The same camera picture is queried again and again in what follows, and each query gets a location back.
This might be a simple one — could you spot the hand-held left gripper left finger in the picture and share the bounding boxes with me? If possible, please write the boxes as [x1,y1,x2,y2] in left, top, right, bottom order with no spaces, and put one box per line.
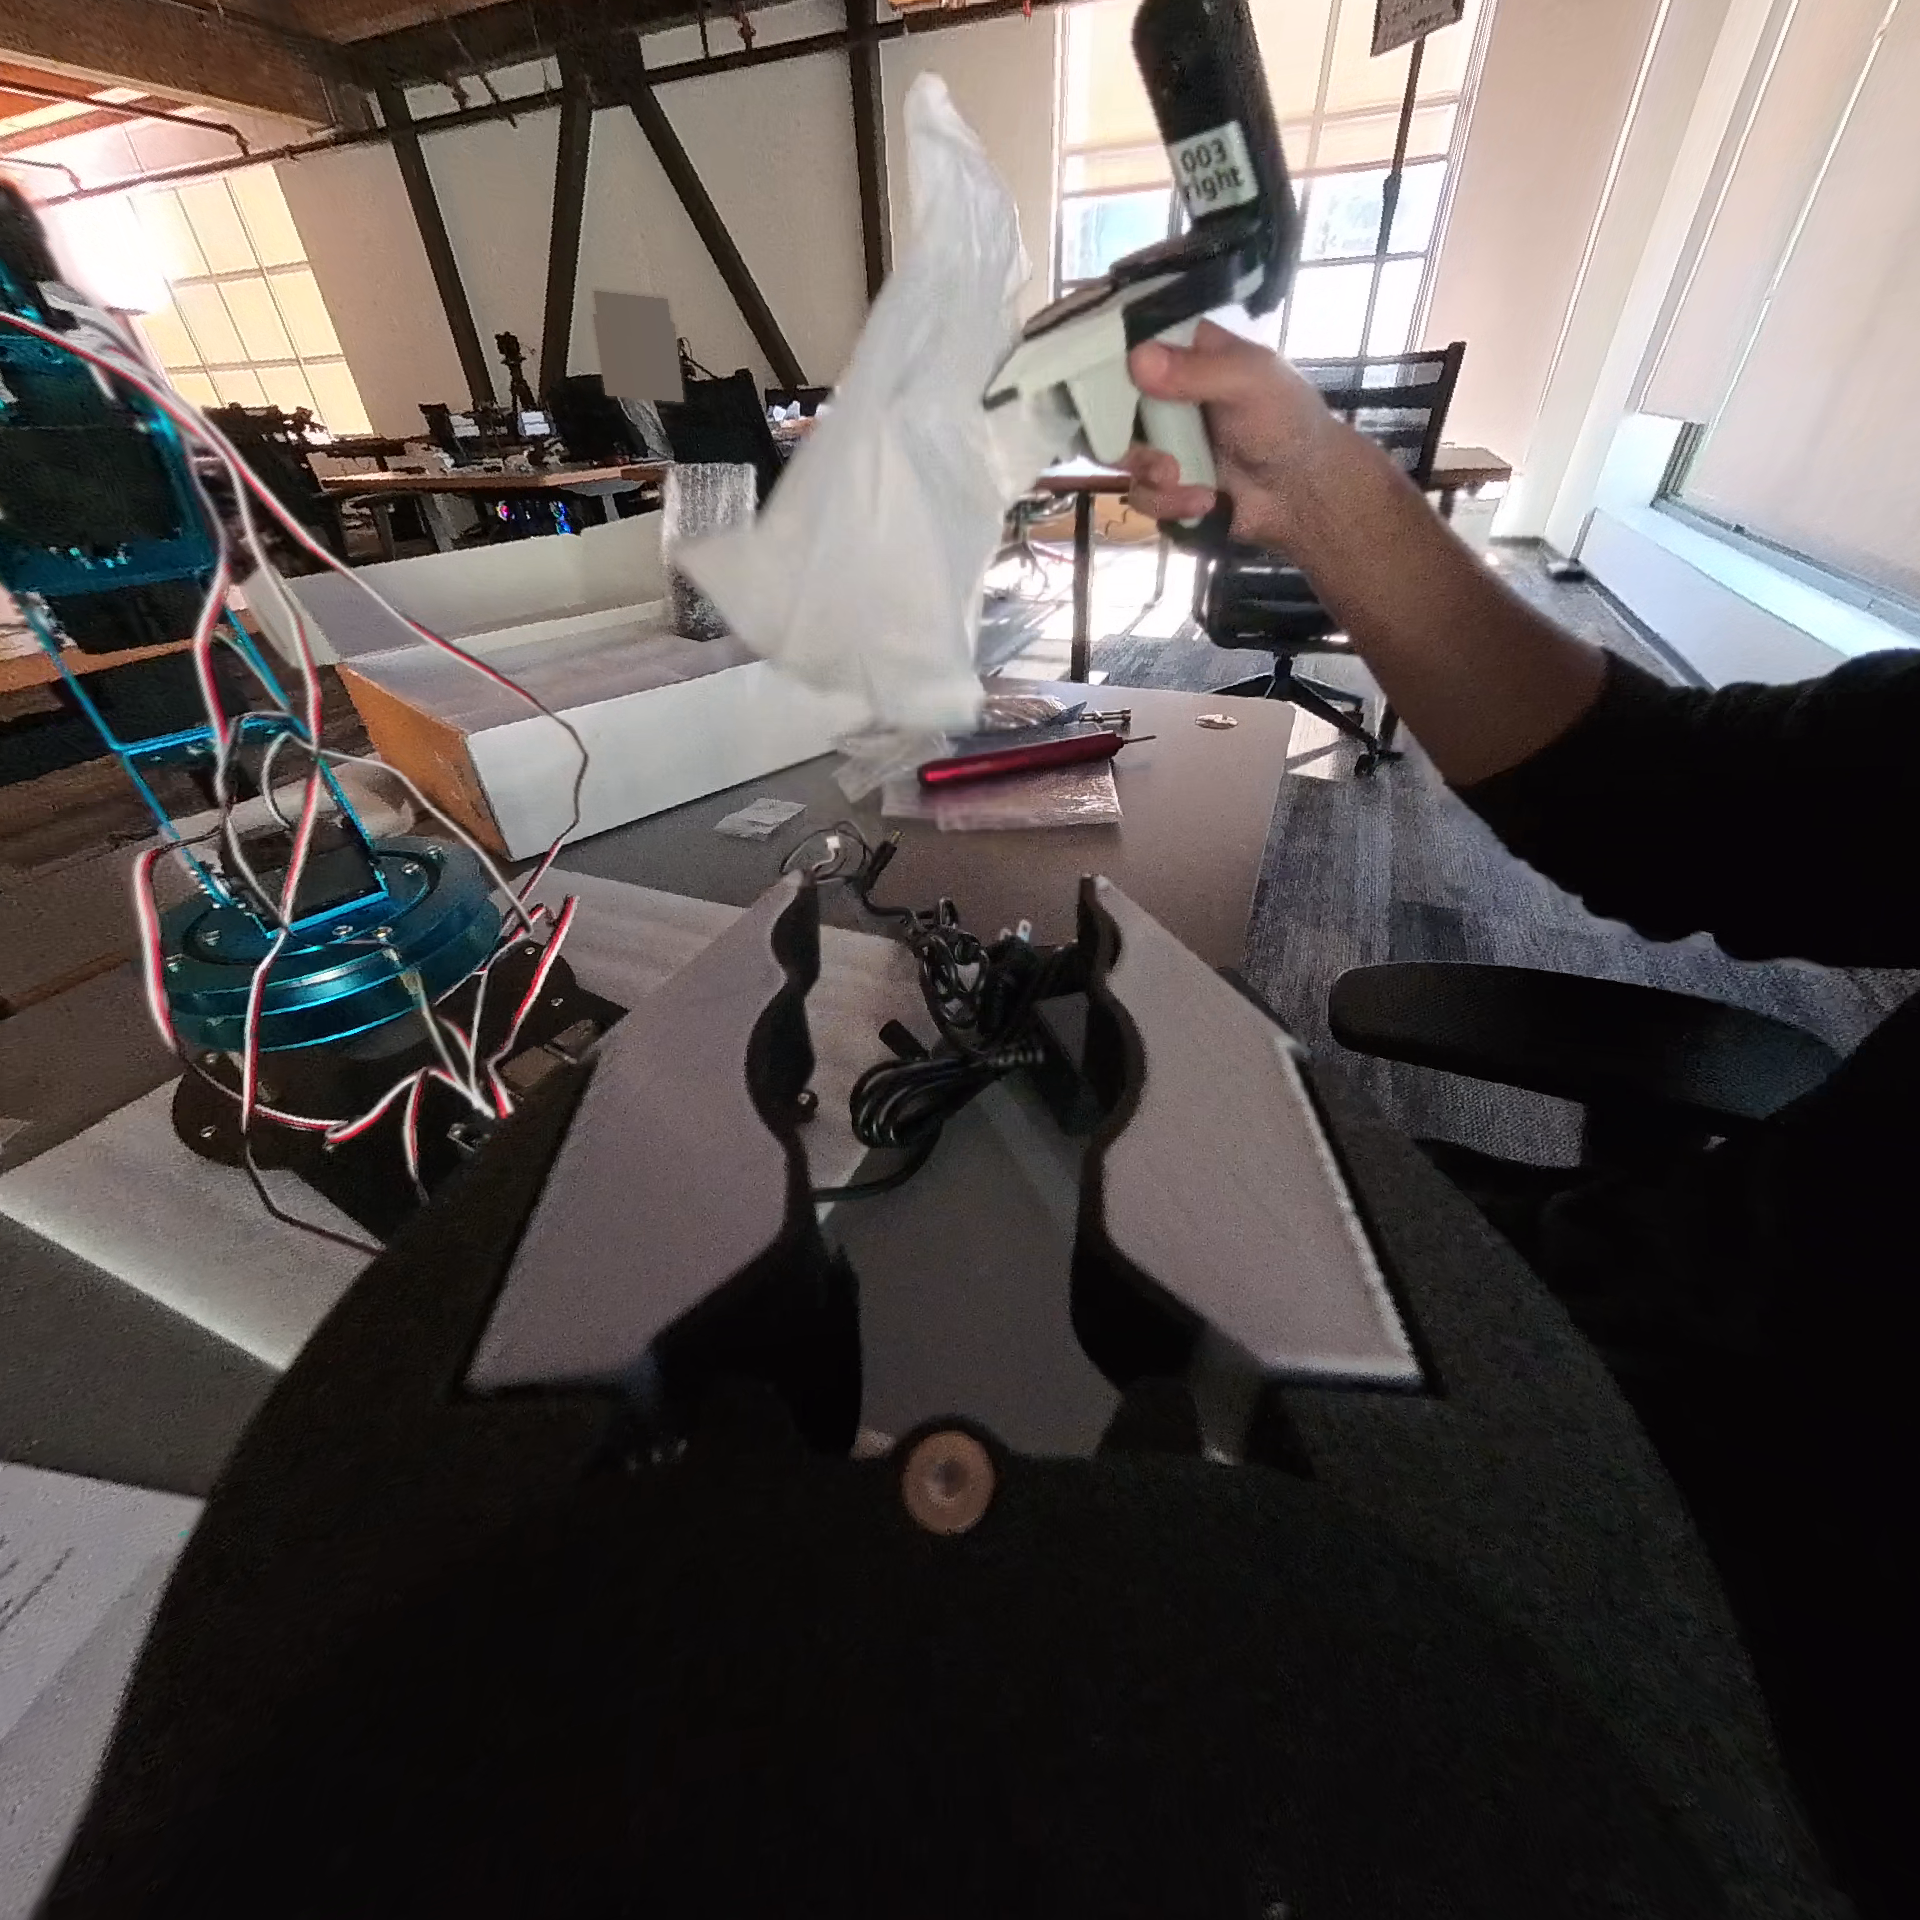
[460,867,825,1393]

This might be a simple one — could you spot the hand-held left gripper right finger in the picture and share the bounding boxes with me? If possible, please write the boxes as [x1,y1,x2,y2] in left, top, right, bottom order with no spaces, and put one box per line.
[1072,876,1425,1388]

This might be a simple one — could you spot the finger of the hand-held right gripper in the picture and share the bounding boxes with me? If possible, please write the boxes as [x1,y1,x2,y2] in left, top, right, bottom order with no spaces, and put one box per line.
[989,371,1129,489]
[983,317,1138,413]

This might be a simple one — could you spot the white plastic bag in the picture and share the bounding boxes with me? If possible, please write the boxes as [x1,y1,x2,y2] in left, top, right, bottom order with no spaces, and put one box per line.
[667,73,1040,737]

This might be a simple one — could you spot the black power adapter with cable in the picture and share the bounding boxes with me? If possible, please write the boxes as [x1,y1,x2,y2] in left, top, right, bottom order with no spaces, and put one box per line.
[816,884,1121,1203]

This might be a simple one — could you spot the cardboard box with foam insert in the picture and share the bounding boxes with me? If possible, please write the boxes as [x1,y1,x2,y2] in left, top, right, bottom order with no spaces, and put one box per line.
[280,509,997,866]

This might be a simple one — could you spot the person's right forearm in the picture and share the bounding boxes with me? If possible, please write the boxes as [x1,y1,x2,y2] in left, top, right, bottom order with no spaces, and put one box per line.
[1318,497,1920,976]

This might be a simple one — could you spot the grey desk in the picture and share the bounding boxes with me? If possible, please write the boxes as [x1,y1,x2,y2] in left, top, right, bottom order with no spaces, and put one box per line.
[0,683,1300,1920]

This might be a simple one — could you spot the wood-edged desk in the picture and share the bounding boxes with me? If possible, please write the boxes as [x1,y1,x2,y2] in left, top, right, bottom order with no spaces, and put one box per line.
[308,458,673,564]

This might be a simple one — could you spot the person's right hand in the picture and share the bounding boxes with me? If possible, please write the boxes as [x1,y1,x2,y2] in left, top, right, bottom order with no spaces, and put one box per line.
[1117,323,1388,600]

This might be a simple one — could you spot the red screwdriver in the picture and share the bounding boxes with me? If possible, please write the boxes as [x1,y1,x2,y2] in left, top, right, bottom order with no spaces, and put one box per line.
[917,732,1164,790]

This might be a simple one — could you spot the bubble wrap parts bag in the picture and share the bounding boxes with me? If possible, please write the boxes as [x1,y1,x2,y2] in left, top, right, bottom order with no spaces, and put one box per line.
[659,460,784,642]

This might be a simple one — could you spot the pile of clear plastic bags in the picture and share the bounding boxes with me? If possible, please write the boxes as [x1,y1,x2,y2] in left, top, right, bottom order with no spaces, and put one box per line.
[833,685,1129,837]

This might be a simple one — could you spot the white foam sheet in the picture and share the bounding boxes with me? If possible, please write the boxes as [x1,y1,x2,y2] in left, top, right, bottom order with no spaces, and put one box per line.
[0,867,750,1373]

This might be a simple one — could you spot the printed instruction booklet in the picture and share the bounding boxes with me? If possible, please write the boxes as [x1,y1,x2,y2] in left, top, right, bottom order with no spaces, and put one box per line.
[0,1462,206,1879]

